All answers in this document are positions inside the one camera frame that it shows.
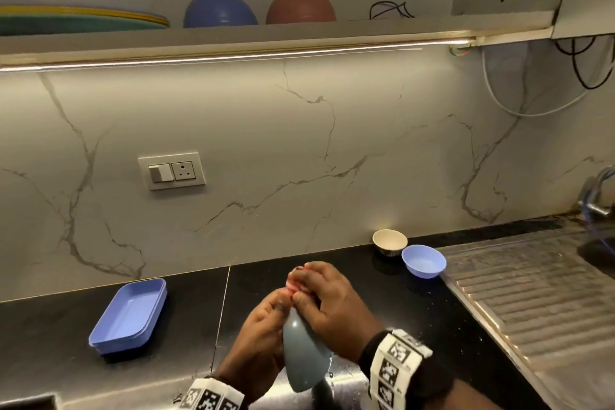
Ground large blue bowl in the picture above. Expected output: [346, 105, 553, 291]
[183, 0, 259, 29]

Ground LED light strip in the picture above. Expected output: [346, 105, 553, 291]
[0, 37, 477, 73]

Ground white cable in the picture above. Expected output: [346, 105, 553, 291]
[482, 47, 615, 117]

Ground blue hose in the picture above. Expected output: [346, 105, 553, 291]
[584, 169, 615, 252]

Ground person's left hand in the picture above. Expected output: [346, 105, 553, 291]
[213, 287, 294, 406]

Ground person's right forearm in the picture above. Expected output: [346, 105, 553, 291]
[447, 381, 500, 410]

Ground dark driver wires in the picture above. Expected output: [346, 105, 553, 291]
[368, 1, 415, 21]

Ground pink bowl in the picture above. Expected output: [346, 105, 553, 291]
[265, 0, 337, 25]

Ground blue rectangular tray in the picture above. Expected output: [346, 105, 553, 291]
[88, 278, 168, 356]

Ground black cable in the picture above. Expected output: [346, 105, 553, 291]
[555, 37, 615, 90]

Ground light blue plate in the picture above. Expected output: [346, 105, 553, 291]
[0, 4, 170, 26]

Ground red checkered cloth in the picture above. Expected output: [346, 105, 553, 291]
[286, 275, 318, 301]

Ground steel sink with drainboard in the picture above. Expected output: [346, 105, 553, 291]
[437, 222, 615, 410]

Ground teal bowl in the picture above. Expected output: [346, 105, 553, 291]
[282, 306, 333, 394]

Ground white wall switch socket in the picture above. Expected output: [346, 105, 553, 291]
[138, 151, 206, 192]

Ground small cream bowl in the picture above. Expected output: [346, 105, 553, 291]
[372, 229, 409, 258]

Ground teal plate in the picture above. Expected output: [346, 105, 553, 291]
[0, 15, 169, 37]

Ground person's right hand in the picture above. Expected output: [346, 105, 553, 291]
[287, 260, 385, 365]

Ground small blue bowl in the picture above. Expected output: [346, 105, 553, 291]
[401, 245, 448, 279]

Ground steel faucet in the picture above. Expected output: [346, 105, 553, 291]
[576, 167, 615, 218]

